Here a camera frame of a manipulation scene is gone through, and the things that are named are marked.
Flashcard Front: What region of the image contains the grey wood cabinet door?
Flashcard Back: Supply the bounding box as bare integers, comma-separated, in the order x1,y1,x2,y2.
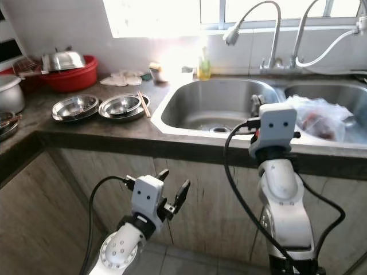
155,155,264,258
0,150,89,275
49,148,164,247
298,172,367,275

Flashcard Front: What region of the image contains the sink drain strainer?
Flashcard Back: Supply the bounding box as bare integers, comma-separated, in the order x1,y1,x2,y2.
209,125,233,135

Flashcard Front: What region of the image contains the yellow dish soap bottle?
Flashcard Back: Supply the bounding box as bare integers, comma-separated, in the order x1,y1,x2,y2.
197,46,212,81

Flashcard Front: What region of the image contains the clear plastic bag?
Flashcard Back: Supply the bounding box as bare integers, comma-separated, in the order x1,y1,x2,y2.
287,95,356,143

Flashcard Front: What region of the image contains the steel plate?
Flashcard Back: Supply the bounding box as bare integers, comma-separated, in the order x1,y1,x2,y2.
52,96,101,123
0,121,22,142
99,93,151,121

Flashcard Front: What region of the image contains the chrome spray head faucet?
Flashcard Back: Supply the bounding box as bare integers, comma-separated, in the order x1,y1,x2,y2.
224,0,283,72

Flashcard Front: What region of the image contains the chrome gooseneck faucet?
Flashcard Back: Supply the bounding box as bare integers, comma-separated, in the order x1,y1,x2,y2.
291,0,330,69

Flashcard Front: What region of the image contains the aluminium pot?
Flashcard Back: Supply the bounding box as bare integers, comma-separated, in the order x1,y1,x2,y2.
0,74,24,114

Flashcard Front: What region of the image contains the bright window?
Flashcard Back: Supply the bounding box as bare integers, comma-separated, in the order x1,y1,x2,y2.
103,0,367,40

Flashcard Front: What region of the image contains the white cloth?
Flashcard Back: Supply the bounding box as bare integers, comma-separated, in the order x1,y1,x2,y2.
100,70,144,88

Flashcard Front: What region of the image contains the red plastic basin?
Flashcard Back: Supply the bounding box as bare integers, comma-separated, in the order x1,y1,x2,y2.
0,66,44,93
41,55,99,93

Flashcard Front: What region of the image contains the steel dome lid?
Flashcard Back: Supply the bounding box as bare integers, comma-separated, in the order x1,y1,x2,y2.
45,49,88,74

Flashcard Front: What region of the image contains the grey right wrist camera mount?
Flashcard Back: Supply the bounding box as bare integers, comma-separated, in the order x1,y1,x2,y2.
248,103,298,160

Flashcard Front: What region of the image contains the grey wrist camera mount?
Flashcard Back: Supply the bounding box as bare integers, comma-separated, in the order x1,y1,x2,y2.
131,175,164,221
248,103,298,160

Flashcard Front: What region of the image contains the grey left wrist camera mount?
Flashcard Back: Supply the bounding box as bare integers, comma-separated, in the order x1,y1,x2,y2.
131,175,164,221

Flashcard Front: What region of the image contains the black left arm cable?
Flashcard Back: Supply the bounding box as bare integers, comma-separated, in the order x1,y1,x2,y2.
84,175,135,275

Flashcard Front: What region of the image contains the white flexible hose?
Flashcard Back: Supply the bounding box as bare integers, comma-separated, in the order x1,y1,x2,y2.
295,16,367,69

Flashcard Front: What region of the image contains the wire mesh strainer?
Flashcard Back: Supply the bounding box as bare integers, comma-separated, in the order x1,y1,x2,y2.
13,57,45,78

